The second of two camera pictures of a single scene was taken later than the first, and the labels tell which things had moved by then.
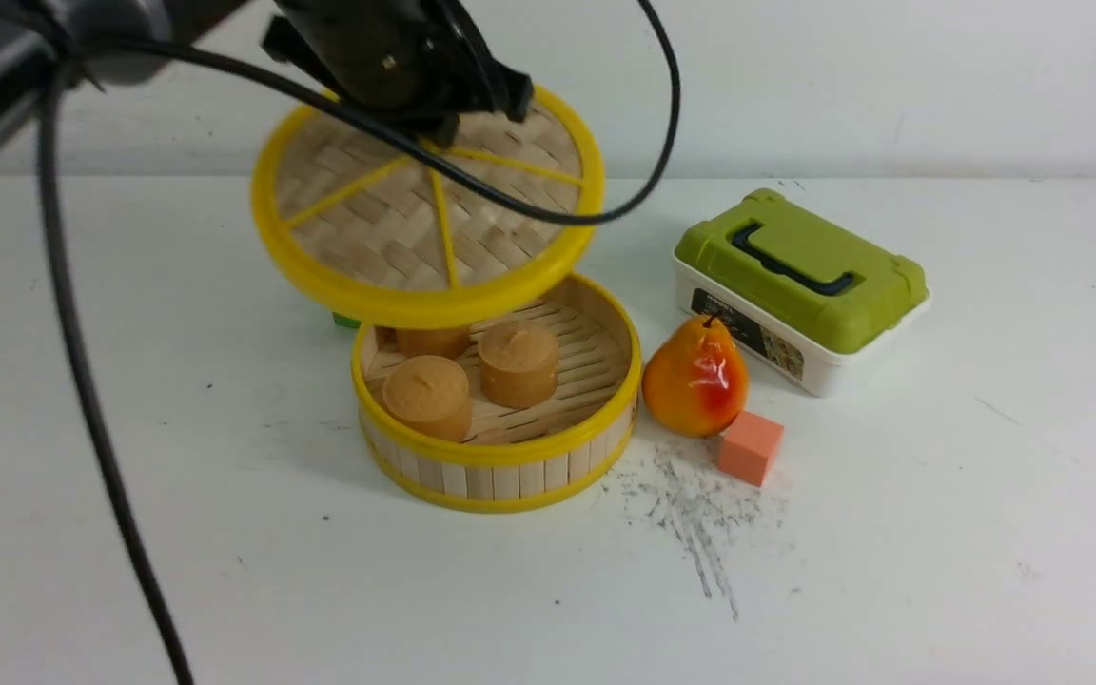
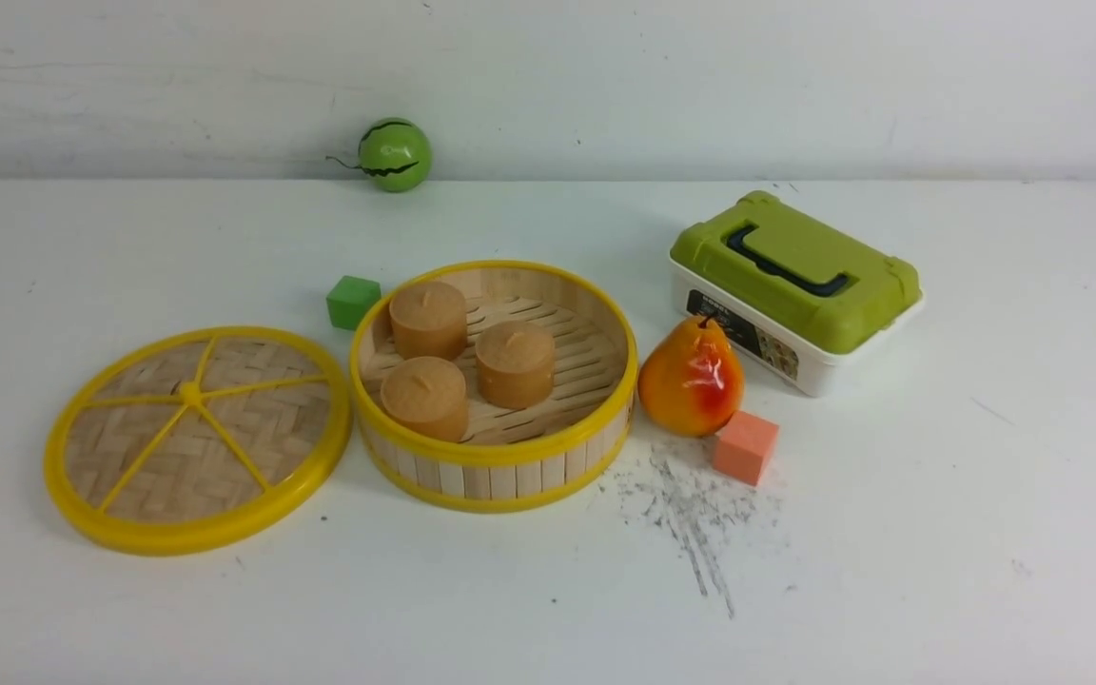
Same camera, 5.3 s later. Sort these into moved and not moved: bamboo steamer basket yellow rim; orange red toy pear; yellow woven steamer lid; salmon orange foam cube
Moved: yellow woven steamer lid
Not moved: orange red toy pear; bamboo steamer basket yellow rim; salmon orange foam cube
